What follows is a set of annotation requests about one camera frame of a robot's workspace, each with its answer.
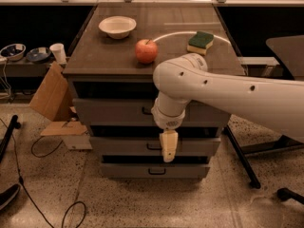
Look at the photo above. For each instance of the white paper cup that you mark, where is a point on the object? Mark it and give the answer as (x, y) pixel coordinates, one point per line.
(58, 50)

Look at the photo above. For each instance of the grey bottom drawer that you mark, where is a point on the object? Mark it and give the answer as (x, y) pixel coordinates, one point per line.
(154, 171)

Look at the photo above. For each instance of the blue bowl right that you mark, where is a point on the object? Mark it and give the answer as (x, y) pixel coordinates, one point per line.
(38, 55)

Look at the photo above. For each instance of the black caster foot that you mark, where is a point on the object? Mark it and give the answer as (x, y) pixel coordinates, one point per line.
(286, 194)

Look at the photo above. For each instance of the grey drawer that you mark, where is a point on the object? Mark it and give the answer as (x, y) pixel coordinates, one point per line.
(135, 112)
(154, 171)
(152, 147)

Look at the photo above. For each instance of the black pole left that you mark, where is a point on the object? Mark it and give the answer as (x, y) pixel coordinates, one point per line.
(13, 124)

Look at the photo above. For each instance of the black stand legs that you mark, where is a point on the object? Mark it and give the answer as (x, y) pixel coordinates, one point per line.
(283, 142)

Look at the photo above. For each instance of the grey middle drawer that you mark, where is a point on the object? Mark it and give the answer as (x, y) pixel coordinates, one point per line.
(152, 147)

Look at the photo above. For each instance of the blue bowl left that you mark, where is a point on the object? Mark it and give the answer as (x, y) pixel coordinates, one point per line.
(13, 52)

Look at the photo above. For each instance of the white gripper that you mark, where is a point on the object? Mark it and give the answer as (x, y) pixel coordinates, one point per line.
(166, 121)

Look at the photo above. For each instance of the blue bowl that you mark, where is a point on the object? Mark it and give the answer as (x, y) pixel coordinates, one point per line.
(38, 55)
(13, 52)

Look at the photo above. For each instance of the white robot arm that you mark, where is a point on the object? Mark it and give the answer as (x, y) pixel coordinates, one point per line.
(275, 104)

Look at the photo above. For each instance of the brown cardboard box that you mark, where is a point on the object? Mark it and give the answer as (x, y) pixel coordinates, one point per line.
(53, 101)

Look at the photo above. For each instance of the green yellow sponge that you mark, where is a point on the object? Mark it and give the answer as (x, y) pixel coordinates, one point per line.
(200, 42)

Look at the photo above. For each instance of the red apple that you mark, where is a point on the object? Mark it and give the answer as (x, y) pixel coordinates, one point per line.
(146, 51)

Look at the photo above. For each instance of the black shoe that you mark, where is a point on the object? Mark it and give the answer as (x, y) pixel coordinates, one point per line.
(8, 196)

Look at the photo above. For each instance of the grey top drawer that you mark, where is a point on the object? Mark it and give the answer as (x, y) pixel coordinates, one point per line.
(135, 112)

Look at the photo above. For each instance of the white paper bowl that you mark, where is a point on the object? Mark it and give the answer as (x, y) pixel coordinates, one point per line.
(117, 27)

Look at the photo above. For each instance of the grey drawer cabinet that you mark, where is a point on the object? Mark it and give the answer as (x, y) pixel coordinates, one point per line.
(105, 68)

